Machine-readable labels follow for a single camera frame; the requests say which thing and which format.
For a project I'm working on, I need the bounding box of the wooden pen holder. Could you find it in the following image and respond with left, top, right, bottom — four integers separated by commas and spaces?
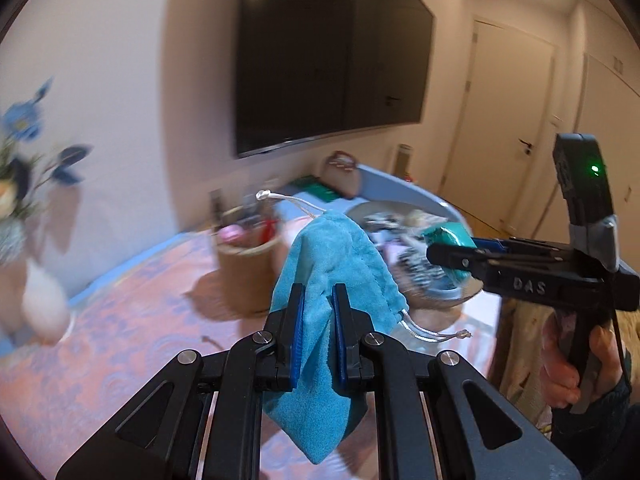
210, 190, 285, 318

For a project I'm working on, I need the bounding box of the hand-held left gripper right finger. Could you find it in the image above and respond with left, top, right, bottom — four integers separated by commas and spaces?
331, 282, 583, 480

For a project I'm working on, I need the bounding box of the artificial flower bouquet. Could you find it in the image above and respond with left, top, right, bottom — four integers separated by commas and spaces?
0, 77, 93, 266

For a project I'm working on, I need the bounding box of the person's right hand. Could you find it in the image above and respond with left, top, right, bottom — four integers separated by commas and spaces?
540, 317, 626, 408

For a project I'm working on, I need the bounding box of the green box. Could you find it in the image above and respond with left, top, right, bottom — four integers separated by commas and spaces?
295, 176, 341, 201

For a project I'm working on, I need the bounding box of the person's right forearm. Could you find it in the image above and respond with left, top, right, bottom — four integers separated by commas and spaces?
550, 372, 640, 480

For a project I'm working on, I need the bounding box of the white ribbed vase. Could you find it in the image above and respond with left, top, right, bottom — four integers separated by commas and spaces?
22, 260, 71, 343

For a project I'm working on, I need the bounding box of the beige knitted cloth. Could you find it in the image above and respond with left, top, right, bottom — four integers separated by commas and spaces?
487, 300, 557, 426

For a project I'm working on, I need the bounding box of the black wall television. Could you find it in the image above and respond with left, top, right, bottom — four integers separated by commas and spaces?
235, 0, 435, 159

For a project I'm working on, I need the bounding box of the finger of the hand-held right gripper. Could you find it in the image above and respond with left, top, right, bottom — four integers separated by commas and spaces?
470, 237, 573, 257
427, 241, 502, 287

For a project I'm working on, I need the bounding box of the pink patterned blanket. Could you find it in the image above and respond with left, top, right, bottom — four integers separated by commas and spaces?
0, 232, 501, 480

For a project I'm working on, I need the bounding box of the small beige purse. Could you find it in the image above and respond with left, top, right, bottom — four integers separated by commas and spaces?
322, 151, 361, 198

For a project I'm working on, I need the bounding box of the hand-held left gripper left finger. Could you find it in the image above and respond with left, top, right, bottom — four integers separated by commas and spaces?
55, 282, 306, 480

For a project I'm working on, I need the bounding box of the teal drawstring pouch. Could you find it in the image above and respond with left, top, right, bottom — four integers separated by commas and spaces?
255, 189, 473, 466

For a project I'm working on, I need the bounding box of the white cylinder appliance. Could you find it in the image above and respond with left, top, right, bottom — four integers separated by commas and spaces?
397, 144, 416, 181

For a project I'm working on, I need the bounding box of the white door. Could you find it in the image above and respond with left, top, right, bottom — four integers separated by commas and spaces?
442, 20, 557, 231
575, 0, 640, 196

